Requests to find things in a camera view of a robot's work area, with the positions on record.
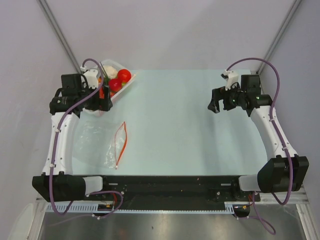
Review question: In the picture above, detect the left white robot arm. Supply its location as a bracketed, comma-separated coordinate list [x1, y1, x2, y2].
[32, 70, 113, 202]

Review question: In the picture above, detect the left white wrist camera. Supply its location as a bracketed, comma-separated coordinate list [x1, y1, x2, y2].
[80, 66, 101, 90]

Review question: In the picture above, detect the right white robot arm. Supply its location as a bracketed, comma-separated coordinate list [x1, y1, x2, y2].
[207, 70, 309, 201]

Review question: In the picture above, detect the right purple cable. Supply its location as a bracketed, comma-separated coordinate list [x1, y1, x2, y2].
[226, 57, 293, 236]

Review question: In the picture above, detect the white slotted cable duct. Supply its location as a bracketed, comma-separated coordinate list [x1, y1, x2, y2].
[46, 201, 236, 214]

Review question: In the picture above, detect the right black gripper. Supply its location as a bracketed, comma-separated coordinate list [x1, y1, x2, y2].
[207, 82, 246, 114]

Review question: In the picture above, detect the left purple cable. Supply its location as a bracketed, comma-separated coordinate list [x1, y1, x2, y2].
[48, 58, 125, 217]

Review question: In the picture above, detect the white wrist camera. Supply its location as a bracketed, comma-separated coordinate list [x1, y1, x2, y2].
[80, 66, 101, 90]
[221, 70, 239, 91]

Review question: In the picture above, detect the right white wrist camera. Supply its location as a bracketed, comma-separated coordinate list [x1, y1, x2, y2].
[221, 70, 239, 91]

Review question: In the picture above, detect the purple cable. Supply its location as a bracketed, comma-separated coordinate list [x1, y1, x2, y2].
[226, 57, 293, 236]
[48, 58, 125, 217]

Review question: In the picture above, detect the red tomato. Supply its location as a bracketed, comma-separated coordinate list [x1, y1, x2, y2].
[117, 69, 132, 83]

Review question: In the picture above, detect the clear orange zip top bag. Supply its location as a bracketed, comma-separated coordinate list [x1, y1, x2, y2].
[72, 121, 128, 170]

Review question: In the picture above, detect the green scallion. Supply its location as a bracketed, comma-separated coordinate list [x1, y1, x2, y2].
[100, 62, 110, 85]

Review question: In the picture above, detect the white plastic basket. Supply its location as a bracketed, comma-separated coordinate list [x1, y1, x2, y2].
[86, 58, 139, 118]

